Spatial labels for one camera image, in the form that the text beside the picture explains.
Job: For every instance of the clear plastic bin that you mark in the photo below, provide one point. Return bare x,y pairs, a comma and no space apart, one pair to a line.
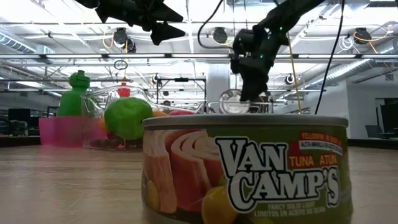
264,107
93,99

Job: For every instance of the pink plastic bin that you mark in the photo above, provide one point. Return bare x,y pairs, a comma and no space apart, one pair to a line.
62,132

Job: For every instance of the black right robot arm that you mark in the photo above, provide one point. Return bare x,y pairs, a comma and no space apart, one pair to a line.
289,15

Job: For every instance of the orange fruit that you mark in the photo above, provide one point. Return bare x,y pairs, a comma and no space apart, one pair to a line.
102,124

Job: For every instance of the silver ventilation duct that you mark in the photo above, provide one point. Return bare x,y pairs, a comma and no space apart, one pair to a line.
342,73
15,43

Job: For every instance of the green plastic water bottle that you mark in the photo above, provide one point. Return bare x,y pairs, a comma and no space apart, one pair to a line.
73,99

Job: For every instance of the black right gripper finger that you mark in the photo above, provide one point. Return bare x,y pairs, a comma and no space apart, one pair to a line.
254,88

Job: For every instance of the red apple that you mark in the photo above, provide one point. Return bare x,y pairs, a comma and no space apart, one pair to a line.
180,112

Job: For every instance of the yellow mango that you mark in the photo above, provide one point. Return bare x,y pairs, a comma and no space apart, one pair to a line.
160,114

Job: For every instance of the orange plastic water bottle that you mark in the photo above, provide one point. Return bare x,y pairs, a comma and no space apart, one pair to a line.
123,90

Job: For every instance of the black distant rig frame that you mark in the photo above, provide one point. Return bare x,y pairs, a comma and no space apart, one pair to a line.
182,80

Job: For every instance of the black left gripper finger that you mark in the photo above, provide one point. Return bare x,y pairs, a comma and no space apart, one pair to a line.
164,14
168,32

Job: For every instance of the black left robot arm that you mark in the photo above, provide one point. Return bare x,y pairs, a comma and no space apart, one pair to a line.
87,3

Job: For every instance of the long ceiling light bar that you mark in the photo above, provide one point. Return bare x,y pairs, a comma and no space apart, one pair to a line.
93,56

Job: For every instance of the green apple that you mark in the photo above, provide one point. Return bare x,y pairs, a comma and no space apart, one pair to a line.
127,118

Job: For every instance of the dark distant monitor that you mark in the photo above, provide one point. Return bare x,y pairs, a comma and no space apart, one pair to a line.
18,115

